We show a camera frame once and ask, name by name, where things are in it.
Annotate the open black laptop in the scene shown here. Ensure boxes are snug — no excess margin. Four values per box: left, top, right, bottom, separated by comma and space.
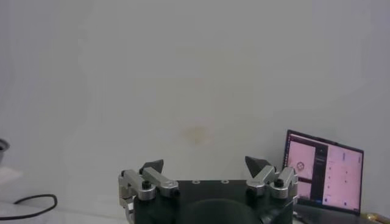
282, 129, 375, 224

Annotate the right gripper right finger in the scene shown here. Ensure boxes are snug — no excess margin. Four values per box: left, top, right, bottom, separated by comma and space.
245, 155, 299, 200

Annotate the perforated steel steamer basket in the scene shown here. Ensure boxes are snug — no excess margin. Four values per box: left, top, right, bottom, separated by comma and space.
0, 138, 10, 165

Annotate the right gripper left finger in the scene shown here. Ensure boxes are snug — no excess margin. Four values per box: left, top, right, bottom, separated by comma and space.
118, 158, 180, 201

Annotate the black cooker power cord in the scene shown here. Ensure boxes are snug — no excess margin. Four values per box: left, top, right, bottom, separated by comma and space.
0, 194, 59, 220

